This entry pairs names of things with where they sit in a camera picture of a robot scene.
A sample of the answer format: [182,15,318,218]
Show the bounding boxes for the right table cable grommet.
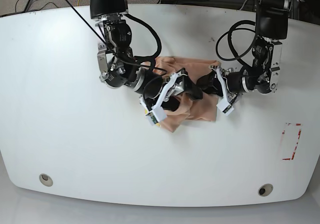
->
[258,183,273,197]

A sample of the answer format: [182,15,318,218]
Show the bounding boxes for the left table cable grommet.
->
[39,174,53,187]

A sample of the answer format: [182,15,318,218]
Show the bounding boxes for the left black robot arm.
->
[197,0,291,114]

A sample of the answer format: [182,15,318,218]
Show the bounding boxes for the red tape rectangle marking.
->
[279,123,303,161]

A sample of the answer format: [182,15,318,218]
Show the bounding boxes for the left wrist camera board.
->
[216,99,234,116]

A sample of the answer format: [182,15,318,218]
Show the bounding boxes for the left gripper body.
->
[209,65,250,106]

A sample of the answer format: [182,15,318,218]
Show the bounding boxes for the peach t-shirt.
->
[155,57,221,133]

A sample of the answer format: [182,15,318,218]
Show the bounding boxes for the table cable grommet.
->
[258,183,273,197]
[39,174,53,187]

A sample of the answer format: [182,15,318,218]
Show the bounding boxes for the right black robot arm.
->
[90,0,203,112]

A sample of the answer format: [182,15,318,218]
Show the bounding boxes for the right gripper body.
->
[138,68,188,111]

